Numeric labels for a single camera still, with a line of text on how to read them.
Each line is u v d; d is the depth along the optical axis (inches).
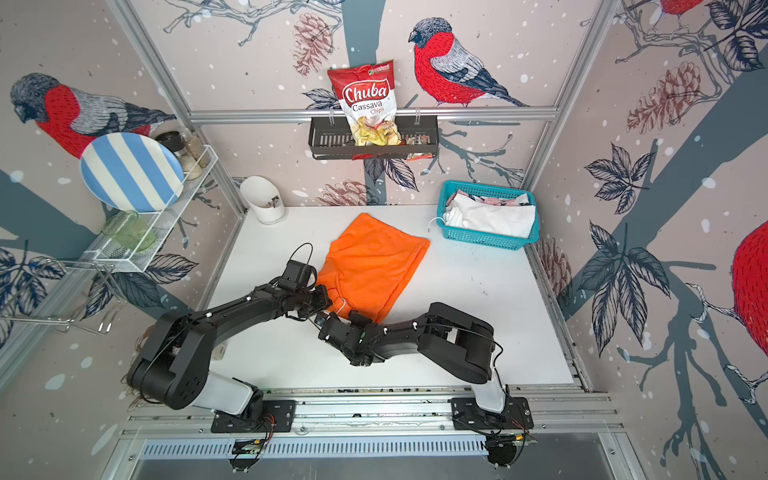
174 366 17.1
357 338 26.1
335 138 37.4
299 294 30.1
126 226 27.4
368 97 31.5
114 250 26.3
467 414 28.7
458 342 19.4
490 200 46.2
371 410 29.7
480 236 40.8
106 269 23.5
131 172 28.4
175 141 31.3
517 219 41.4
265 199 45.5
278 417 28.8
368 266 41.0
